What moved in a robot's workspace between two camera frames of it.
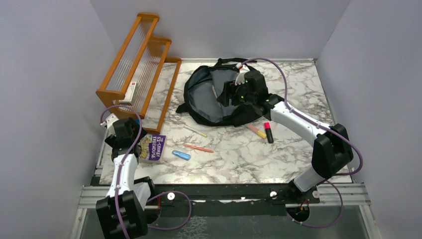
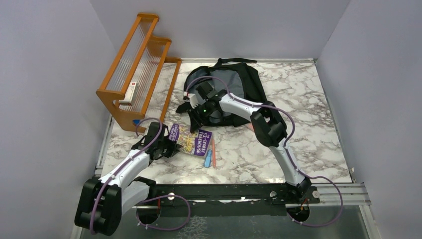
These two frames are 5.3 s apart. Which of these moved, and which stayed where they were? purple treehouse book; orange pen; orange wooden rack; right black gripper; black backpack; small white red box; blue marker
Moved: blue marker; orange pen; right black gripper; purple treehouse book
Stayed: black backpack; orange wooden rack; small white red box
